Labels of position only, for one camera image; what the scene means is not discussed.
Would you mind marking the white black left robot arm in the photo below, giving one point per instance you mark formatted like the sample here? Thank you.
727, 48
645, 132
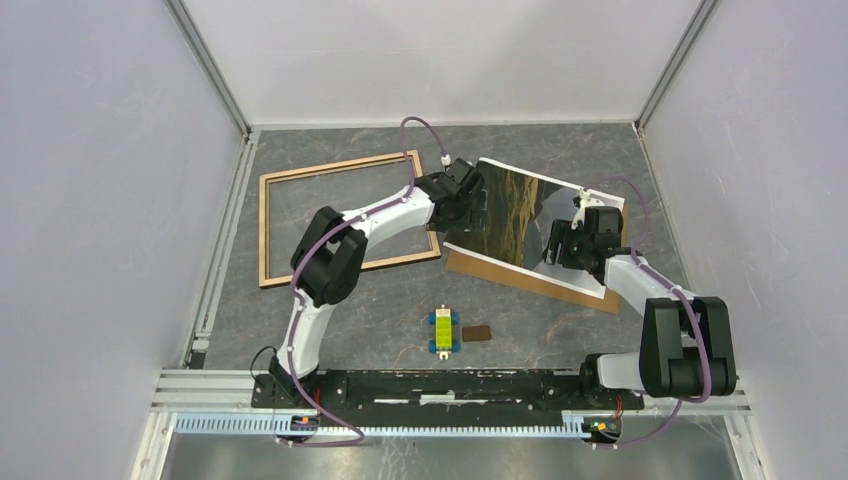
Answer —
328, 259

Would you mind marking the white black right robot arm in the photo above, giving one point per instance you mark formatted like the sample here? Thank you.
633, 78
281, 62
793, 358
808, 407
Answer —
685, 350

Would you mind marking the light wooden picture frame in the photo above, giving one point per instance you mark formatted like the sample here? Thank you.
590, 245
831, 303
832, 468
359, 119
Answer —
265, 280

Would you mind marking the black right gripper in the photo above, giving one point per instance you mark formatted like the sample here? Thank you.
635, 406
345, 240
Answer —
561, 232

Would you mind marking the landscape photo print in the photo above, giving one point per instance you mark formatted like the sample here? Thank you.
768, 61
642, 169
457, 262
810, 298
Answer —
511, 184

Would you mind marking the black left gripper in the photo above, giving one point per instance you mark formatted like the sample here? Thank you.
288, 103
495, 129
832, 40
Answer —
471, 220

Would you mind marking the brown frame backing board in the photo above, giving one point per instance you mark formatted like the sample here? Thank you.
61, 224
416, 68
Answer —
509, 253

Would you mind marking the yellow green toy car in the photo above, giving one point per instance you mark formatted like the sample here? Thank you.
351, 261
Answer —
444, 341

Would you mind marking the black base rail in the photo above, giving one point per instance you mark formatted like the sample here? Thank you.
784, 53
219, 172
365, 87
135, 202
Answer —
443, 398

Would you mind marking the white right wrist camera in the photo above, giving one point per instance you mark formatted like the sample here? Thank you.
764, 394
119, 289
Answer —
583, 201

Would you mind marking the small brown block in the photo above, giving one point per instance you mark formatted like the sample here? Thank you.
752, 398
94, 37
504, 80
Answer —
476, 333

